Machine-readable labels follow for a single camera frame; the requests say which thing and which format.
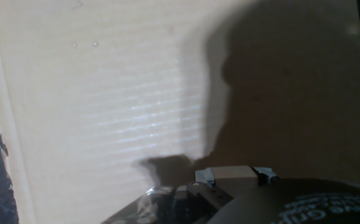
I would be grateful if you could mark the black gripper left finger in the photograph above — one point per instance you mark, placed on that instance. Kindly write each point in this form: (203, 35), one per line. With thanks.
(204, 176)

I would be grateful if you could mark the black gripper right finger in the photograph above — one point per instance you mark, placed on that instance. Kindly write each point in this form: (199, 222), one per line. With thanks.
(265, 174)

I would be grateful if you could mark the brown cardboard sheet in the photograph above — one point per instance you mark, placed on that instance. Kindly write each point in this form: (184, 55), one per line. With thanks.
(89, 93)

